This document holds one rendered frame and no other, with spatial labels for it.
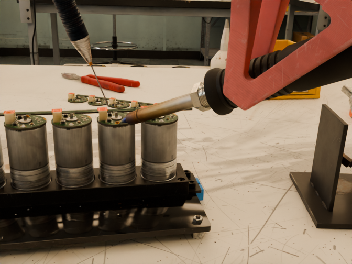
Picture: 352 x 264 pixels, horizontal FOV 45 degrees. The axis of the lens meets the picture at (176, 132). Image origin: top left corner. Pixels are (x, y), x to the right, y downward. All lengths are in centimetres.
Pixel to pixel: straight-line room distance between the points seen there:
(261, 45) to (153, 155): 10
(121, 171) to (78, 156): 3
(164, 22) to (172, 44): 25
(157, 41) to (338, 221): 445
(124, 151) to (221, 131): 18
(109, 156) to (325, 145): 15
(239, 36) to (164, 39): 451
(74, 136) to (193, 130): 19
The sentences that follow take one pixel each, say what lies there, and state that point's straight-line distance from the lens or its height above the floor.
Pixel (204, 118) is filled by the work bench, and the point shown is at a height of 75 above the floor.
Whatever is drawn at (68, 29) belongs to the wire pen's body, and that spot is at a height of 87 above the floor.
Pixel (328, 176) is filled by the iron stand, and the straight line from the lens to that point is 30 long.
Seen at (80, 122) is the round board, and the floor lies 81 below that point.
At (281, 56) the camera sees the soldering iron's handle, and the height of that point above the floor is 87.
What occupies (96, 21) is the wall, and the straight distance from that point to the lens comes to 471.
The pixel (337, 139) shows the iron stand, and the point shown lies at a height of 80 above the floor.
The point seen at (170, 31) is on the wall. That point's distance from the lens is 469.
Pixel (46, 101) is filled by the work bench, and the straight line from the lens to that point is 54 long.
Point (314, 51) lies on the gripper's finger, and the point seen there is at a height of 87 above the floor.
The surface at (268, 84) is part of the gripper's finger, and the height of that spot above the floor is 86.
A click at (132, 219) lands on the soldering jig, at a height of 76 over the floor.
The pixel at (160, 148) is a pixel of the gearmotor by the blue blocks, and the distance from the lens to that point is 27.
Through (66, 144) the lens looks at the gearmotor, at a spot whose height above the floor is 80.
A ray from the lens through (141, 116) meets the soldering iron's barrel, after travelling 25.
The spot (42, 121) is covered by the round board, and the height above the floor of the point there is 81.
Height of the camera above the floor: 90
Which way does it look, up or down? 21 degrees down
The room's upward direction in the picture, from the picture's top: 2 degrees clockwise
